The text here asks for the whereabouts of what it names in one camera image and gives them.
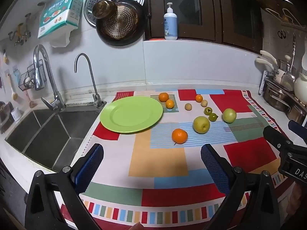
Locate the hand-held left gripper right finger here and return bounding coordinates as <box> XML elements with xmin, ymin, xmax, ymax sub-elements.
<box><xmin>201</xmin><ymin>144</ymin><xmax>281</xmax><ymax>230</ymax></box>

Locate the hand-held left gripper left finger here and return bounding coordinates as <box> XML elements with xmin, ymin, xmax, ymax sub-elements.
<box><xmin>25</xmin><ymin>143</ymin><xmax>105</xmax><ymax>230</ymax></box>

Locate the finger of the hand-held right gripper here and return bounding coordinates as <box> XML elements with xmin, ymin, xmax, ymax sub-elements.
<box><xmin>263</xmin><ymin>125</ymin><xmax>292</xmax><ymax>152</ymax></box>
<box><xmin>288</xmin><ymin>120</ymin><xmax>307</xmax><ymax>137</ymax></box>

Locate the yellow-green apple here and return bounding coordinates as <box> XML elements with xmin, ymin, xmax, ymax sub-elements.
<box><xmin>193</xmin><ymin>116</ymin><xmax>210</xmax><ymax>134</ymax></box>
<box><xmin>222</xmin><ymin>108</ymin><xmax>237</xmax><ymax>124</ymax></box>

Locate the large orange with stem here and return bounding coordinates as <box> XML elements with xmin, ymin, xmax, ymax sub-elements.
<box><xmin>172</xmin><ymin>128</ymin><xmax>188</xmax><ymax>145</ymax></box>

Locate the green plate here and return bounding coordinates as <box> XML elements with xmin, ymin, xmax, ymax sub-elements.
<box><xmin>100</xmin><ymin>96</ymin><xmax>164</xmax><ymax>134</ymax></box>

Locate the person's right hand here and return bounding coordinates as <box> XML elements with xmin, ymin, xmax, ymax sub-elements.
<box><xmin>287</xmin><ymin>184</ymin><xmax>304</xmax><ymax>219</ymax></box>

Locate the steel pot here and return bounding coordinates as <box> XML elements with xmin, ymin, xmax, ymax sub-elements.
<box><xmin>286</xmin><ymin>101</ymin><xmax>307</xmax><ymax>125</ymax></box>
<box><xmin>263</xmin><ymin>80</ymin><xmax>292</xmax><ymax>112</ymax></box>

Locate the white ceramic pot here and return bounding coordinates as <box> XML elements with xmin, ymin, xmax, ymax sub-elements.
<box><xmin>294</xmin><ymin>71</ymin><xmax>307</xmax><ymax>99</ymax></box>

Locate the stainless steel sink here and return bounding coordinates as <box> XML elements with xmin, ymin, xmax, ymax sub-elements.
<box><xmin>5</xmin><ymin>109</ymin><xmax>102</xmax><ymax>173</ymax></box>

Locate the metal dish rack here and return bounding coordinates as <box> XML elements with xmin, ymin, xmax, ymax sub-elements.
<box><xmin>259</xmin><ymin>70</ymin><xmax>307</xmax><ymax>115</ymax></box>

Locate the colourful patchwork table mat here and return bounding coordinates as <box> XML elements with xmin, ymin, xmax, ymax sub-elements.
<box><xmin>60</xmin><ymin>89</ymin><xmax>296</xmax><ymax>226</ymax></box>

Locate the thin chrome gooseneck faucet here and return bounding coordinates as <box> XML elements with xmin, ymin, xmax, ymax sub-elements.
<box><xmin>74</xmin><ymin>53</ymin><xmax>107</xmax><ymax>108</ymax></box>

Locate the white cup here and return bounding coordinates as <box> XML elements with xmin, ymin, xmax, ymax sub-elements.
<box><xmin>11</xmin><ymin>108</ymin><xmax>22</xmax><ymax>121</ymax></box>

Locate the large chrome pull-down faucet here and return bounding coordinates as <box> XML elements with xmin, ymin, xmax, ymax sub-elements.
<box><xmin>33</xmin><ymin>44</ymin><xmax>66</xmax><ymax>112</ymax></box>

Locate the white plastic bag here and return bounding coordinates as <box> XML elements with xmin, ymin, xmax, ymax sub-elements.
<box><xmin>49</xmin><ymin>25</ymin><xmax>78</xmax><ymax>48</ymax></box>

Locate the black frying pan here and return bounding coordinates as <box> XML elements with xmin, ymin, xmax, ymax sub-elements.
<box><xmin>96</xmin><ymin>0</ymin><xmax>147</xmax><ymax>47</ymax></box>

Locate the white pump soap bottle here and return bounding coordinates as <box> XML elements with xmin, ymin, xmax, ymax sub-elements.
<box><xmin>164</xmin><ymin>2</ymin><xmax>178</xmax><ymax>41</ymax></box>

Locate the teal tissue pack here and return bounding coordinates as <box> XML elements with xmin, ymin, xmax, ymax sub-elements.
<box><xmin>38</xmin><ymin>0</ymin><xmax>83</xmax><ymax>39</ymax></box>

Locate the small brass pot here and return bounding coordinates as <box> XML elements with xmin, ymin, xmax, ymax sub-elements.
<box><xmin>92</xmin><ymin>0</ymin><xmax>118</xmax><ymax>20</ymax></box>

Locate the white handled knife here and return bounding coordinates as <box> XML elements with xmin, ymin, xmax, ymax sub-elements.
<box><xmin>255</xmin><ymin>57</ymin><xmax>274</xmax><ymax>72</ymax></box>
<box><xmin>260</xmin><ymin>50</ymin><xmax>279</xmax><ymax>65</ymax></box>

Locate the wooden handled brush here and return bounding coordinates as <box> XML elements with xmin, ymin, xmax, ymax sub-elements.
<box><xmin>7</xmin><ymin>73</ymin><xmax>20</xmax><ymax>100</ymax></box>

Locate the black wire basket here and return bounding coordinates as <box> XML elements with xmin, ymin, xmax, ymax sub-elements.
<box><xmin>18</xmin><ymin>59</ymin><xmax>47</xmax><ymax>91</ymax></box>

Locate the dark wooden window frame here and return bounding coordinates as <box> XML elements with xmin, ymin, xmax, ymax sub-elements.
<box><xmin>144</xmin><ymin>0</ymin><xmax>264</xmax><ymax>53</ymax></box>

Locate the brass wall tap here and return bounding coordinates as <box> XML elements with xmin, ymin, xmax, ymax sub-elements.
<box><xmin>8</xmin><ymin>13</ymin><xmax>32</xmax><ymax>47</ymax></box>

